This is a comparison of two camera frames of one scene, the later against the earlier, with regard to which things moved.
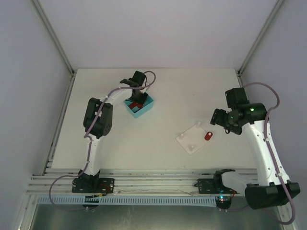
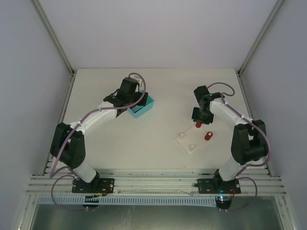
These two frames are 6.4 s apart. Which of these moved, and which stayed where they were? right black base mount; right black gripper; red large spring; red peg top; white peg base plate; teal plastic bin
Moved: red peg top; right black gripper
Stayed: red large spring; teal plastic bin; white peg base plate; right black base mount
